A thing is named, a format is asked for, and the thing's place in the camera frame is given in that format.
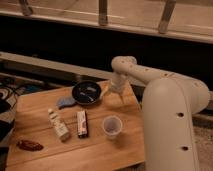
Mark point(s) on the blue cloth piece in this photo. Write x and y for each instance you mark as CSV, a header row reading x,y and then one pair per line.
x,y
66,102

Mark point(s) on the middle metal railing post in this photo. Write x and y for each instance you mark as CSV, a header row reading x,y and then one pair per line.
x,y
102,17

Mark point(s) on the left metal railing post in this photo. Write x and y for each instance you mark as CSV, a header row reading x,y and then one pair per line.
x,y
25,8

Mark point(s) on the dark ceramic bowl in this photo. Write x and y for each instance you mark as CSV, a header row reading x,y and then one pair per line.
x,y
86,92

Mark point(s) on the clear plastic cup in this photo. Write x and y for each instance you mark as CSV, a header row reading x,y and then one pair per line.
x,y
112,126

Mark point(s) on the wooden table board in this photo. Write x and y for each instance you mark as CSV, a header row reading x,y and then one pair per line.
x,y
93,153

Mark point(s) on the right metal railing post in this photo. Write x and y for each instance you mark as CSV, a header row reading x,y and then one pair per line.
x,y
166,16

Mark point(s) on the metal railing post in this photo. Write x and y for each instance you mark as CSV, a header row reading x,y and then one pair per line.
x,y
102,17
25,8
166,16

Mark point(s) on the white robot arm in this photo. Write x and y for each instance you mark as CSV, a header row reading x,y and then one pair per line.
x,y
169,101

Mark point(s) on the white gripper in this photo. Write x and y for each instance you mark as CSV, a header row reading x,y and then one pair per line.
x,y
116,85

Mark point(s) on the white lotion tube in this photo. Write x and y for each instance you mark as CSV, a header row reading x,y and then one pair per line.
x,y
59,125

